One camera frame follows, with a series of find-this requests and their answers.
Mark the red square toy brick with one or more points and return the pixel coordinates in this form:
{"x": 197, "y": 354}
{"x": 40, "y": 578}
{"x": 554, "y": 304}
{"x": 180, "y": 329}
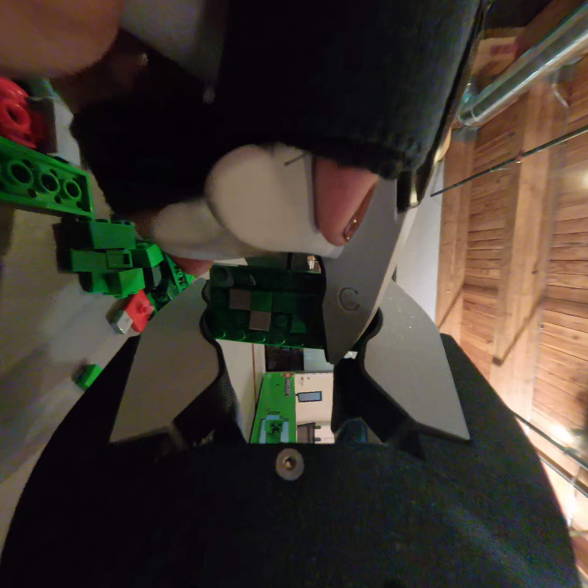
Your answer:
{"x": 140, "y": 310}

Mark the white cabinet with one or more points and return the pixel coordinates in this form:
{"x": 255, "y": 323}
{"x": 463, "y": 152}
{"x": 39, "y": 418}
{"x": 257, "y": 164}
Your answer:
{"x": 314, "y": 413}

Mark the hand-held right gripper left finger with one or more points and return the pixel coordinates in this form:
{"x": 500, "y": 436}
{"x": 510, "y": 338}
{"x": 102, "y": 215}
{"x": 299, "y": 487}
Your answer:
{"x": 170, "y": 367}

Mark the person's left hand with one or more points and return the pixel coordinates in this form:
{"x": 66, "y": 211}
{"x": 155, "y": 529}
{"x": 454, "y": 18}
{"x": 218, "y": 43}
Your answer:
{"x": 344, "y": 202}

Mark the red round toy brick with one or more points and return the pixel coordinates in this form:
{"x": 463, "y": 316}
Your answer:
{"x": 13, "y": 115}

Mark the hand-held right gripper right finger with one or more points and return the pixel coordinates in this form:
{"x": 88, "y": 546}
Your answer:
{"x": 413, "y": 367}

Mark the long green holed plate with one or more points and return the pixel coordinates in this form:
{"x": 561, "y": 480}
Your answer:
{"x": 41, "y": 179}

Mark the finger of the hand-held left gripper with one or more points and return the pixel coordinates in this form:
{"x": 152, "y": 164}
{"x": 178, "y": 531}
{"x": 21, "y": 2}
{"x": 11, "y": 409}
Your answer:
{"x": 358, "y": 275}

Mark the green toy set box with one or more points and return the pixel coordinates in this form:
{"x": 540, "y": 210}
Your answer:
{"x": 273, "y": 409}

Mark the green checkered brick assembly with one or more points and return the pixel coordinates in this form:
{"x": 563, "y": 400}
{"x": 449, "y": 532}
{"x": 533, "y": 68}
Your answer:
{"x": 275, "y": 303}

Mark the grey studded toy brick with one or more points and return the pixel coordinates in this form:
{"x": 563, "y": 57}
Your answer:
{"x": 120, "y": 321}

